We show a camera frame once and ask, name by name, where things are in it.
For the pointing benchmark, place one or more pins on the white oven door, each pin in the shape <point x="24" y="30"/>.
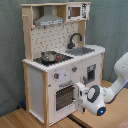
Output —
<point x="61" y="99"/>

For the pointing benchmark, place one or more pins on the red left oven knob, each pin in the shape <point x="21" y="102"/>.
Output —
<point x="56" y="75"/>

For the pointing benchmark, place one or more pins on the wooden toy kitchen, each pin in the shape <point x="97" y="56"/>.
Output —
<point x="54" y="38"/>

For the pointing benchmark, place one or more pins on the steel toy pot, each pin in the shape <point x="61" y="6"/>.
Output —
<point x="48" y="56"/>

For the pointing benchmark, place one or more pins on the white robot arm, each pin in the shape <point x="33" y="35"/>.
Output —
<point x="95" y="97"/>

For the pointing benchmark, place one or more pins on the black toy faucet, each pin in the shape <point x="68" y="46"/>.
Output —
<point x="72" y="42"/>

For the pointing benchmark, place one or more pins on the black toy stovetop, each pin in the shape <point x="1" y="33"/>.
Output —
<point x="59" y="58"/>

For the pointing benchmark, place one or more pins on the white toy microwave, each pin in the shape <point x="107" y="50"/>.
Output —
<point x="77" y="11"/>

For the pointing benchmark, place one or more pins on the red right oven knob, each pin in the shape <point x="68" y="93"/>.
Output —
<point x="74" y="69"/>

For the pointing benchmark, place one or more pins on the red oven knob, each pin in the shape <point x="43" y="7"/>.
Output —
<point x="74" y="69"/>
<point x="56" y="75"/>

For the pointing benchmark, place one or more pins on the grey toy sink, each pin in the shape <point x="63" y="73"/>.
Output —
<point x="79" y="51"/>

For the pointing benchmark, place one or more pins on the grey range hood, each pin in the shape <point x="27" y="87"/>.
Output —
<point x="48" y="18"/>

